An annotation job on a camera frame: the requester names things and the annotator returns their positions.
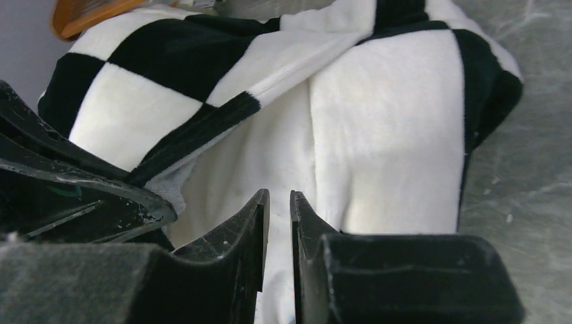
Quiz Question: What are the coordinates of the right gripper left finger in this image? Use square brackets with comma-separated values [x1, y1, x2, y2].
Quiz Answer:
[1, 189, 270, 323]

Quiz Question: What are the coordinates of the black white checkered pillowcase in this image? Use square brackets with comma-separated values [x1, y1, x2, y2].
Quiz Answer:
[38, 1, 523, 234]

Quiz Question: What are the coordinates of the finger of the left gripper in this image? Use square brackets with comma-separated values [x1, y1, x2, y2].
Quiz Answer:
[1, 80, 128, 180]

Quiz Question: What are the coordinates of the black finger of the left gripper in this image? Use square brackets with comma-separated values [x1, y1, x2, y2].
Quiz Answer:
[1, 136, 177, 243]

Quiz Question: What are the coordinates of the wooden shelf rack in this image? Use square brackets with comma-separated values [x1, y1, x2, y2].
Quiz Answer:
[50, 0, 144, 41]

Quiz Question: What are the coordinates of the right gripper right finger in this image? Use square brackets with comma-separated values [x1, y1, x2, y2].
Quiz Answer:
[290, 191, 525, 324]

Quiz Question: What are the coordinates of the white pillow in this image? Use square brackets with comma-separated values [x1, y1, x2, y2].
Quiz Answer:
[167, 82, 316, 324]

